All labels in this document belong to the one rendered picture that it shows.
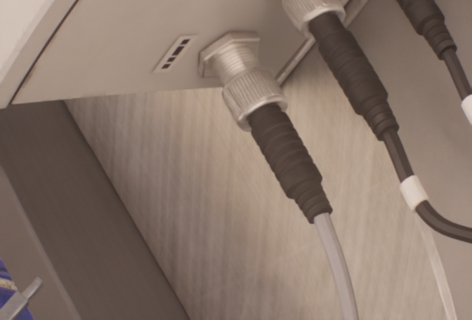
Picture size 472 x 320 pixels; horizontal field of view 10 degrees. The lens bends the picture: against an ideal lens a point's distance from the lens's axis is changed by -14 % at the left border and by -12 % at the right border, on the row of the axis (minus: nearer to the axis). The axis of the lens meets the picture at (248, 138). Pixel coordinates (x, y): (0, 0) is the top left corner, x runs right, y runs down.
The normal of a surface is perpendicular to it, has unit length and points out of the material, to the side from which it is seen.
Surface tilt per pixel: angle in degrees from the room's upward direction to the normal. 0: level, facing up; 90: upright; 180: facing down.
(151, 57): 133
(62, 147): 36
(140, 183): 90
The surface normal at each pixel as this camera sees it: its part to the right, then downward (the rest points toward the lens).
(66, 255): 0.50, -0.62
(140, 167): -0.74, 0.05
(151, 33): 0.44, 0.78
